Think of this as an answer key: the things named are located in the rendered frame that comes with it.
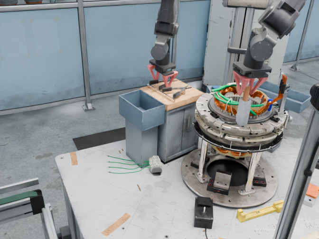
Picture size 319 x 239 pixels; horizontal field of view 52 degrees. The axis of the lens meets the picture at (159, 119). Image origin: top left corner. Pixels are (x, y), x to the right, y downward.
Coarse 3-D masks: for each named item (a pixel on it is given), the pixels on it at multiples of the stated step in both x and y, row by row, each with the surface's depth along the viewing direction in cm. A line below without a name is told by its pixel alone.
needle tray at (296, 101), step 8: (256, 80) 149; (264, 88) 150; (272, 88) 148; (272, 96) 137; (288, 96) 144; (296, 96) 141; (304, 96) 138; (288, 104) 134; (296, 104) 131; (304, 104) 132; (288, 112) 145; (296, 112) 132
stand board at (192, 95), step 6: (156, 84) 141; (174, 84) 142; (180, 84) 142; (186, 84) 142; (144, 90) 136; (150, 90) 136; (174, 90) 137; (186, 90) 137; (192, 90) 137; (198, 90) 138; (156, 96) 131; (162, 96) 131; (180, 96) 132; (186, 96) 132; (192, 96) 132; (198, 96) 133; (162, 102) 127; (168, 102) 127; (174, 102) 127; (180, 102) 128; (186, 102) 130; (168, 108) 125; (174, 108) 127
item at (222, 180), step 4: (216, 172) 121; (220, 172) 121; (224, 172) 121; (228, 172) 121; (216, 176) 122; (220, 176) 121; (224, 176) 121; (228, 176) 120; (216, 180) 122; (220, 180) 122; (224, 180) 121; (228, 180) 121; (216, 184) 121; (220, 184) 120; (224, 184) 120; (228, 184) 120; (220, 188) 121; (224, 188) 120; (228, 188) 120
